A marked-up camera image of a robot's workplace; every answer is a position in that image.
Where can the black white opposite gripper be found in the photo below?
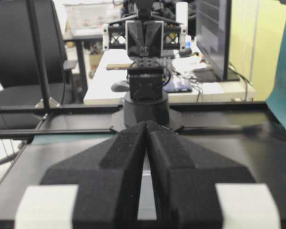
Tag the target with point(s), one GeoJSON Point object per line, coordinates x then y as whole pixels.
{"type": "Point", "coordinates": [144, 37]}

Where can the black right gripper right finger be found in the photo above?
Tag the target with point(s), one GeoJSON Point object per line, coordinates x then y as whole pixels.
{"type": "Point", "coordinates": [206, 190]}

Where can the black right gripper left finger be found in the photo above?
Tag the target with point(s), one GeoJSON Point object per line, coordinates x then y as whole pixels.
{"type": "Point", "coordinates": [97, 188]}

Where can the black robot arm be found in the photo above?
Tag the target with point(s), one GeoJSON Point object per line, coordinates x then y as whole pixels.
{"type": "Point", "coordinates": [147, 101]}

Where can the white cylinder bottle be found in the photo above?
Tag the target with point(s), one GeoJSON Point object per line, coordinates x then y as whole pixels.
{"type": "Point", "coordinates": [181, 10]}

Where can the white desk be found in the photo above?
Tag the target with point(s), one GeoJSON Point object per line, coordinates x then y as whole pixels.
{"type": "Point", "coordinates": [100, 93]}

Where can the grey computer mouse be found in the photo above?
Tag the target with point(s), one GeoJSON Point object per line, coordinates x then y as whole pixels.
{"type": "Point", "coordinates": [120, 86]}

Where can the blue white box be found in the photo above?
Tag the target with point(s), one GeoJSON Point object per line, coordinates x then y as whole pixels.
{"type": "Point", "coordinates": [178, 85]}

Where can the black computer monitor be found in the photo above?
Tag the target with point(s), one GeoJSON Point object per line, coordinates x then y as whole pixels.
{"type": "Point", "coordinates": [213, 26]}

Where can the black office chair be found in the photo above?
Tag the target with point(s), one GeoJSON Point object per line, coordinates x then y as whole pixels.
{"type": "Point", "coordinates": [18, 64]}

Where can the black aluminium frame post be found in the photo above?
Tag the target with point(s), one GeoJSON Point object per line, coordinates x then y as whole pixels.
{"type": "Point", "coordinates": [40, 62]}

